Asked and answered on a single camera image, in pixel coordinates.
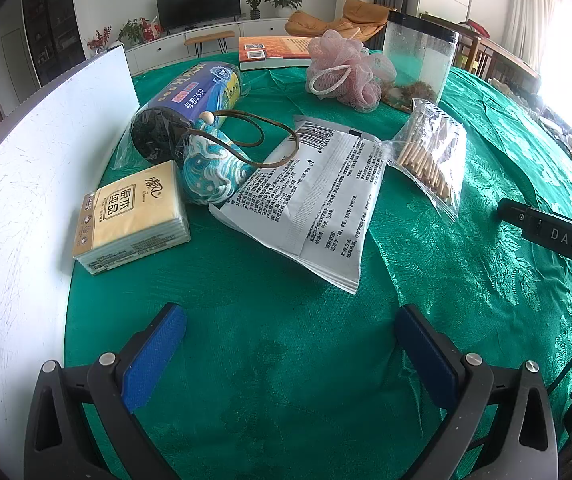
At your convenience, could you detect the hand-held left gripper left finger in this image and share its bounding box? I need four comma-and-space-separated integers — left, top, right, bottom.
25, 302, 188, 480

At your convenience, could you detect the wooden bench with metal legs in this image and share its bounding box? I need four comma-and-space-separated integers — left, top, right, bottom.
184, 30, 237, 56

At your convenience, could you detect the tall black cabinet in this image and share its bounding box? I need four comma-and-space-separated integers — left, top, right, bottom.
21, 0, 87, 88

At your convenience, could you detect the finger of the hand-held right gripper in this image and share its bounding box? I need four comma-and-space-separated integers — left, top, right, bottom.
497, 198, 534, 233

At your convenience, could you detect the orange book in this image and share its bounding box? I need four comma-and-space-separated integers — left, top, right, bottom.
238, 35, 317, 72

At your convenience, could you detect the white cardboard box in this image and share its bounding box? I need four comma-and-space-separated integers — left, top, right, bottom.
0, 44, 142, 461

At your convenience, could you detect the blue garbage bag roll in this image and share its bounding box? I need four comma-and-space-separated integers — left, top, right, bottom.
112, 60, 251, 171

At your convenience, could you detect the white television cabinet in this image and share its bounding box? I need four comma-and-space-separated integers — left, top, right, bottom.
88, 16, 297, 68

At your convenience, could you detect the leafy green plant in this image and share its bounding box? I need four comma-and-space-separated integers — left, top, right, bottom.
117, 17, 149, 46

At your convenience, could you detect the pink bath loofah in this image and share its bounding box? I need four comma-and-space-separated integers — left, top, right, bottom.
306, 29, 397, 113

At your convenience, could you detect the clear jar with black lid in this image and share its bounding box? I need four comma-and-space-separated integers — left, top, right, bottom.
382, 10, 461, 111

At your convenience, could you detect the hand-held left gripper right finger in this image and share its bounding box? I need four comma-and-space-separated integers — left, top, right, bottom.
395, 304, 561, 480

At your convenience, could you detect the red and white carton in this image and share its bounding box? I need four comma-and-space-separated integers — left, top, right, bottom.
141, 17, 164, 41

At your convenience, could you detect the black television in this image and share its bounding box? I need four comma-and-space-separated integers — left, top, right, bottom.
156, 0, 241, 31

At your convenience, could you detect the orange lounge chair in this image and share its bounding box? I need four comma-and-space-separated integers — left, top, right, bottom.
285, 0, 397, 46

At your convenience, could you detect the green tablecloth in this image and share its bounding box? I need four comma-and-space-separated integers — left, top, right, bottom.
63, 47, 572, 480

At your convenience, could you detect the white curtain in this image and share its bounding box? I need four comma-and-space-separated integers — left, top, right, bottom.
510, 0, 572, 76

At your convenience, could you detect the dark wooden chair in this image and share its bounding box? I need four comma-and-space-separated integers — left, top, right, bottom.
458, 32, 484, 73
478, 35, 541, 81

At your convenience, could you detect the yellow tissue packet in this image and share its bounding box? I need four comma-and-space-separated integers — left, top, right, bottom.
72, 160, 191, 277

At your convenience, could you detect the white printed packet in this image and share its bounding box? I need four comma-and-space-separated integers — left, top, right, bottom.
208, 115, 391, 296

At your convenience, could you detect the red flower arrangement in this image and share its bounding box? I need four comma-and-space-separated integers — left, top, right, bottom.
87, 25, 112, 56

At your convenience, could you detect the bag of cotton swabs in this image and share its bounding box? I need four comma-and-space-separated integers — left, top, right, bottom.
381, 99, 468, 225

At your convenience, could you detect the teal patterned pouch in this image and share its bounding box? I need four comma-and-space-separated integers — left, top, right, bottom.
181, 110, 299, 206

